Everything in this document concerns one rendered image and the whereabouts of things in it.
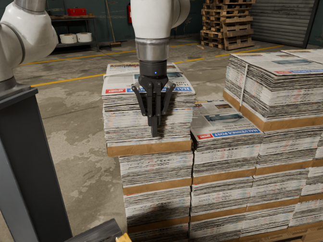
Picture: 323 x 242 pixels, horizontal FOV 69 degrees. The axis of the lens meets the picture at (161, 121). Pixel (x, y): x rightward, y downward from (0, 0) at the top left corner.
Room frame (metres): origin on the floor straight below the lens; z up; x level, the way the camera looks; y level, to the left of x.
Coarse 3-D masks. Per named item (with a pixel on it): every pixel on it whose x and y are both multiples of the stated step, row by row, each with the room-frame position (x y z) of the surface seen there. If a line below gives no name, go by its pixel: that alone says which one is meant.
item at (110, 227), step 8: (104, 224) 0.41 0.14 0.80; (112, 224) 0.41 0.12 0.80; (88, 232) 0.38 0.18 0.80; (96, 232) 0.38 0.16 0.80; (104, 232) 0.38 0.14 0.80; (112, 232) 0.38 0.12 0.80; (120, 232) 0.39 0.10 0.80; (72, 240) 0.36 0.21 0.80; (80, 240) 0.36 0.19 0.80; (88, 240) 0.36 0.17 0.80; (96, 240) 0.36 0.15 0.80; (104, 240) 0.36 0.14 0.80; (112, 240) 0.37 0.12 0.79
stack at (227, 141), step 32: (192, 128) 0.85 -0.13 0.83; (224, 128) 0.85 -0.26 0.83; (256, 128) 0.85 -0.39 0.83; (320, 128) 0.88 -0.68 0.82; (128, 160) 0.70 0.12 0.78; (160, 160) 0.73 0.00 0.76; (192, 160) 0.75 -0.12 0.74; (224, 160) 0.78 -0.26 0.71; (256, 160) 0.82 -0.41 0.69; (288, 160) 0.85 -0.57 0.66; (160, 192) 0.73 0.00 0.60; (192, 192) 0.77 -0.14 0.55; (224, 192) 0.78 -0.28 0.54; (256, 192) 0.82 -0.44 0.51; (288, 192) 0.86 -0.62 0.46; (320, 192) 0.90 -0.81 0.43; (128, 224) 0.70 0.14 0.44; (192, 224) 0.76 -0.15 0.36; (224, 224) 0.80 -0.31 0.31; (256, 224) 0.83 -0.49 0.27; (288, 224) 0.87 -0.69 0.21
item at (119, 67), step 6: (108, 66) 0.95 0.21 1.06; (114, 66) 0.94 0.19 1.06; (120, 66) 0.94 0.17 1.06; (126, 66) 0.95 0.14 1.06; (132, 66) 0.95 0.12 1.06; (138, 66) 0.95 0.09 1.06; (168, 66) 0.96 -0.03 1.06; (174, 66) 0.96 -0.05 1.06; (108, 72) 0.87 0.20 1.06; (114, 72) 0.87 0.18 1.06; (132, 72) 0.87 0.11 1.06
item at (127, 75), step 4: (168, 72) 0.87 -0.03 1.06; (172, 72) 0.87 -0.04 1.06; (108, 76) 0.83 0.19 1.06; (112, 76) 0.83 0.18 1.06; (116, 76) 0.82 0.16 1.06; (120, 76) 0.82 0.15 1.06; (124, 76) 0.82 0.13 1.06; (128, 76) 0.82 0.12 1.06; (132, 76) 0.82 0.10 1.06; (136, 76) 0.82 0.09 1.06
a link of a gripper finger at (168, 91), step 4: (172, 84) 0.64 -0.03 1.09; (168, 88) 0.65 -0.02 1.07; (172, 88) 0.64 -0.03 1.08; (168, 92) 0.64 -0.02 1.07; (164, 96) 0.66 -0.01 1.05; (168, 96) 0.64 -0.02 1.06; (164, 100) 0.65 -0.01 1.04; (168, 100) 0.64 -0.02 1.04; (164, 104) 0.64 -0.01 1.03; (168, 104) 0.64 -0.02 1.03; (164, 108) 0.63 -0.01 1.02; (164, 112) 0.63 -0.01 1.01
